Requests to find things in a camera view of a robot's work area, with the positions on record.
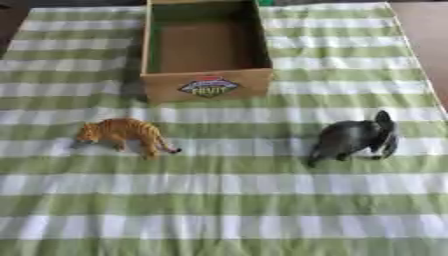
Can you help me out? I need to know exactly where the tan cardboard box green inside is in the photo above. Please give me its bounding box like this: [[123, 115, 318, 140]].
[[138, 0, 275, 104]]

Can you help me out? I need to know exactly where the orange striped tiger toy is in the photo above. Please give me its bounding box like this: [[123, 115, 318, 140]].
[[75, 117, 184, 160]]

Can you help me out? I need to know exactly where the grey elephant toy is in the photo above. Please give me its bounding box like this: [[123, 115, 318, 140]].
[[306, 110, 401, 169]]

